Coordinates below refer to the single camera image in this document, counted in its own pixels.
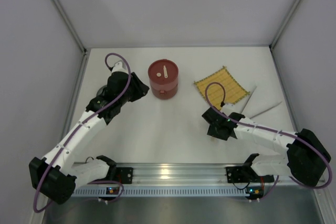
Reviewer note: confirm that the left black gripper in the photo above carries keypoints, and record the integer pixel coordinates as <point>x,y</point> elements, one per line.
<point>138,86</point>

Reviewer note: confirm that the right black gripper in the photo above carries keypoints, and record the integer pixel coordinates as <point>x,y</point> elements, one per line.
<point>210,118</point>

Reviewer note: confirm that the pink steel-lined pot with handles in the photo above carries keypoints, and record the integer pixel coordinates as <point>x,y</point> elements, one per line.
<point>166,86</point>

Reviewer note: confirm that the dark red lid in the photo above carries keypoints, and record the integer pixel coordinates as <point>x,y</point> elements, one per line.
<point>156,74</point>

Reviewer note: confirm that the metal tongs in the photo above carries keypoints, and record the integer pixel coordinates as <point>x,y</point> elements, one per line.
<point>260,111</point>

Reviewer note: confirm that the cream small stick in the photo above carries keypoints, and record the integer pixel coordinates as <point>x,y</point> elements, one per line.
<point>165,71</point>

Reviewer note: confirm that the grey transparent lid with handles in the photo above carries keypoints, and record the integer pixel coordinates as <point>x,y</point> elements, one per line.
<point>101,90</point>

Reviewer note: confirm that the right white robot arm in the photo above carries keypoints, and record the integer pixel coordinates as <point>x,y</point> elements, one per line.
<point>299,155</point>

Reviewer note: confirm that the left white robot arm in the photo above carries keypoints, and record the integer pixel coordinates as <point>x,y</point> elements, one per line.
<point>55,175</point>

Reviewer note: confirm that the dark red steel-lined pot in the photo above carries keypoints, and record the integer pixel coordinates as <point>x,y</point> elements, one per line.
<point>164,94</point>

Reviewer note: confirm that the bamboo serving mat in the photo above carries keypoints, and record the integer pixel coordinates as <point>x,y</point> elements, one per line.
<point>224,88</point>

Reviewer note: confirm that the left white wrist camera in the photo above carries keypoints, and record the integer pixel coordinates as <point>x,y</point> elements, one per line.
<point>119,67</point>

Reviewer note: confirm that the right black base bracket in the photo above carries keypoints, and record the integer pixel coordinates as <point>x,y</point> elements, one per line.
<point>235,175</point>

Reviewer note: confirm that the black base bracket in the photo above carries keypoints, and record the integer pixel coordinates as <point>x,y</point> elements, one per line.
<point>235,175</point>
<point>124,175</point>

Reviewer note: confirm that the aluminium mounting rail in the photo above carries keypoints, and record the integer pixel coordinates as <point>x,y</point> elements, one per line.
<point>180,180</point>

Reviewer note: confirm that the left black base bracket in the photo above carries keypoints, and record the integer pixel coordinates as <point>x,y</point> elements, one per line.
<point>124,175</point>

